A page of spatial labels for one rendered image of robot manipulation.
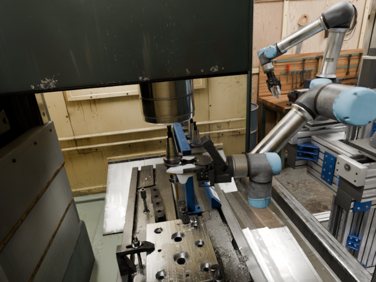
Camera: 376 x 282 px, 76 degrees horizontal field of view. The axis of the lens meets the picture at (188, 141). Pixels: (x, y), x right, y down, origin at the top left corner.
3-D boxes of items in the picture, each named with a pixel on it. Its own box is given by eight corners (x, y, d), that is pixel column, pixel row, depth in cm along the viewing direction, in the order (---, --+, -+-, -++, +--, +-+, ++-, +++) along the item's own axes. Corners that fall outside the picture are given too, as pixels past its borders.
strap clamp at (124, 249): (157, 262, 90) (152, 230, 84) (157, 269, 87) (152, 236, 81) (121, 268, 88) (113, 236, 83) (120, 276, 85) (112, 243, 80)
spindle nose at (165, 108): (147, 111, 80) (142, 74, 76) (195, 108, 79) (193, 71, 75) (136, 126, 66) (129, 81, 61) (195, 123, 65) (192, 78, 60)
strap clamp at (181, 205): (187, 219, 110) (184, 192, 105) (191, 240, 98) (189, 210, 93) (179, 220, 110) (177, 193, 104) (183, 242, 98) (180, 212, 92)
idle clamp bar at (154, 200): (159, 195, 130) (158, 185, 128) (167, 227, 107) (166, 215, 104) (150, 196, 129) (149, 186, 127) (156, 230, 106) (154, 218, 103)
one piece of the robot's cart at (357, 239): (332, 225, 170) (333, 215, 167) (357, 249, 150) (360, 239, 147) (326, 226, 170) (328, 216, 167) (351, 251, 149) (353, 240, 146)
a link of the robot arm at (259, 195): (259, 191, 92) (260, 165, 88) (275, 208, 82) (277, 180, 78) (239, 194, 91) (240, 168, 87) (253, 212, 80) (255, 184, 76)
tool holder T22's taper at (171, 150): (168, 153, 80) (165, 134, 77) (181, 153, 79) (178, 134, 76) (163, 158, 76) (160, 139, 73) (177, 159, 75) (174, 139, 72)
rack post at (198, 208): (200, 206, 119) (196, 151, 108) (202, 212, 114) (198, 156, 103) (180, 208, 118) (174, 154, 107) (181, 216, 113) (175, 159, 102)
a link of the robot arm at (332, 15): (356, 15, 122) (267, 64, 154) (356, 16, 130) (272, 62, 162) (347, -6, 121) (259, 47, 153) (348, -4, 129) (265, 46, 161)
